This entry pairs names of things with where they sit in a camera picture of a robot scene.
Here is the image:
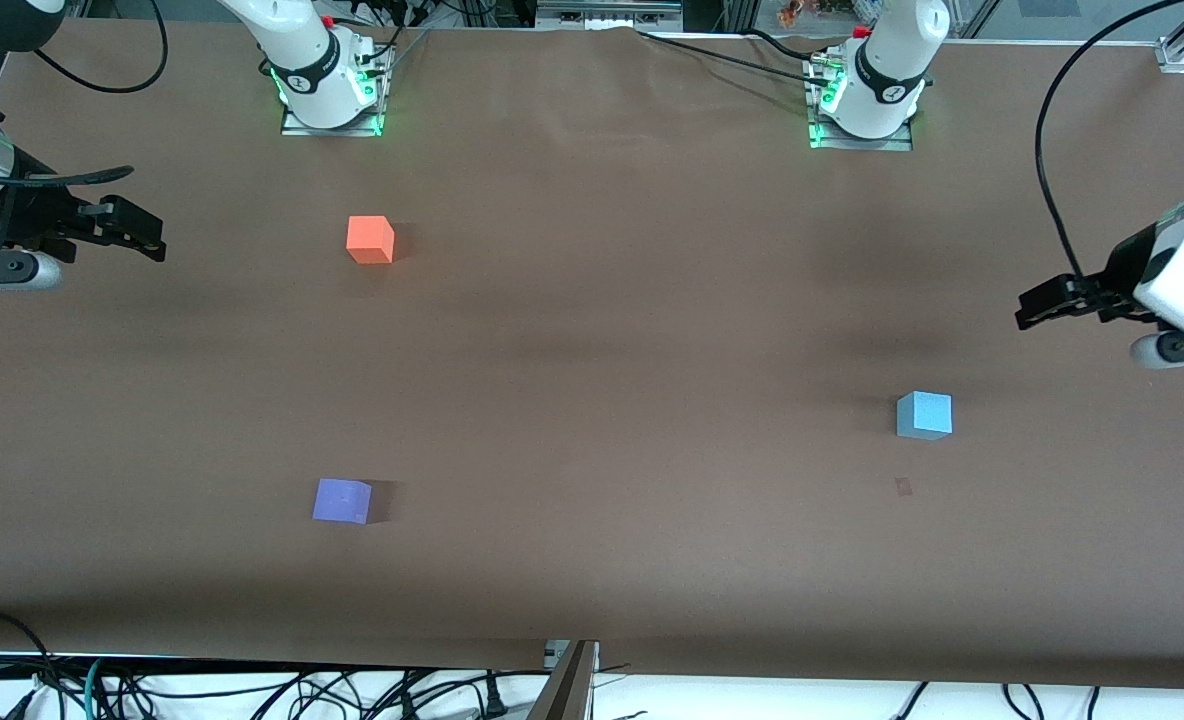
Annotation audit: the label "orange foam block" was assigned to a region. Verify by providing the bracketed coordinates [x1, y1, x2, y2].
[346, 215, 396, 265]

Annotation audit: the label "purple foam block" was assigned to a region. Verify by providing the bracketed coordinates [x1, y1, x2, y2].
[312, 478, 374, 525]

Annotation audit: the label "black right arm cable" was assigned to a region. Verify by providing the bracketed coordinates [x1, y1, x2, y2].
[34, 0, 170, 94]

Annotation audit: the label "orange colourful toy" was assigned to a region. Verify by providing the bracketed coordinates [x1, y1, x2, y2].
[777, 0, 855, 27]

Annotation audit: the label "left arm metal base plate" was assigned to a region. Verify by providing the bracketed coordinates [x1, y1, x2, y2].
[807, 55, 915, 153]

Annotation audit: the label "black left base cables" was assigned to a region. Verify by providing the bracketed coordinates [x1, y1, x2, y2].
[635, 28, 838, 89]

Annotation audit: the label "black looping floor cable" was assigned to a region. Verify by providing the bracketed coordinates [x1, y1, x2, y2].
[0, 608, 61, 720]

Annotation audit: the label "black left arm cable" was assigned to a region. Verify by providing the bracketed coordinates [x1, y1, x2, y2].
[1035, 0, 1184, 293]

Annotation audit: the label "metal post with bracket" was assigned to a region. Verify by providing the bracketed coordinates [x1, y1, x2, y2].
[527, 640, 602, 720]

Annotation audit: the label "black base cables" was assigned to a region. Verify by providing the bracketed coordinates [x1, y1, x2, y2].
[635, 28, 838, 89]
[337, 0, 431, 66]

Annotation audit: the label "light blue foam block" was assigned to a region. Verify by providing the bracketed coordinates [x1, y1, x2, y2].
[896, 391, 953, 441]

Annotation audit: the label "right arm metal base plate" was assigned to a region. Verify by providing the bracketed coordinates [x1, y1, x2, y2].
[280, 48, 387, 138]

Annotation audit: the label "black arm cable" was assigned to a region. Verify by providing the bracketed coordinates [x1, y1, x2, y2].
[1035, 0, 1184, 293]
[34, 0, 170, 94]

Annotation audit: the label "black right base cables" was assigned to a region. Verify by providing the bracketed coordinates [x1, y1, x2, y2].
[337, 0, 431, 66]

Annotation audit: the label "grey power strip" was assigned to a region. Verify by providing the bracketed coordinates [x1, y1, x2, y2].
[537, 0, 685, 31]

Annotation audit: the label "black tangled floor cable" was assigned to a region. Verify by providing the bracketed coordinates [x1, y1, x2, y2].
[112, 668, 553, 720]

